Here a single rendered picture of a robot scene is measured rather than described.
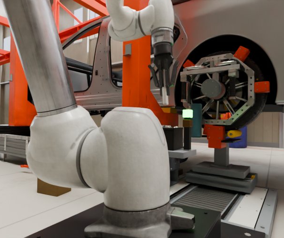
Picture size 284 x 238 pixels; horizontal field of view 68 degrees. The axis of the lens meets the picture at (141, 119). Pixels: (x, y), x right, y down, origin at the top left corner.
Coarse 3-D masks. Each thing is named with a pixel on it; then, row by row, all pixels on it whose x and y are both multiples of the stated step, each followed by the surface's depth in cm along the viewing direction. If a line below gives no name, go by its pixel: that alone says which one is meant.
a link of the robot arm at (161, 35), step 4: (160, 28) 82; (164, 28) 82; (168, 28) 82; (152, 32) 84; (156, 32) 83; (160, 32) 82; (164, 32) 82; (168, 32) 82; (172, 32) 84; (152, 36) 85; (156, 36) 83; (160, 36) 82; (164, 36) 82; (168, 36) 82; (172, 36) 84; (152, 40) 85; (156, 40) 83; (160, 40) 82; (164, 40) 82; (168, 40) 82; (172, 40) 85; (152, 44) 85; (156, 44) 84; (172, 44) 86
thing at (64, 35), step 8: (56, 0) 707; (96, 0) 462; (104, 0) 472; (56, 8) 707; (64, 8) 681; (0, 16) 571; (56, 16) 707; (72, 16) 657; (0, 24) 582; (8, 24) 586; (56, 24) 707; (80, 24) 631; (64, 32) 624; (72, 32) 616; (88, 32) 568; (96, 32) 567; (64, 40) 627; (0, 56) 869; (8, 56) 854; (0, 64) 908
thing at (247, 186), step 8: (192, 168) 192; (192, 176) 176; (200, 176) 173; (208, 176) 169; (216, 176) 170; (224, 176) 168; (248, 176) 175; (256, 176) 175; (208, 184) 169; (216, 184) 165; (224, 184) 162; (232, 184) 158; (240, 184) 155; (248, 184) 152; (248, 192) 152
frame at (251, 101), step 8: (216, 56) 165; (224, 56) 163; (232, 56) 158; (200, 64) 172; (248, 72) 152; (248, 80) 152; (248, 88) 152; (248, 96) 152; (184, 104) 179; (248, 104) 151; (240, 112) 154; (208, 120) 168; (216, 120) 164; (224, 120) 161; (232, 120) 157
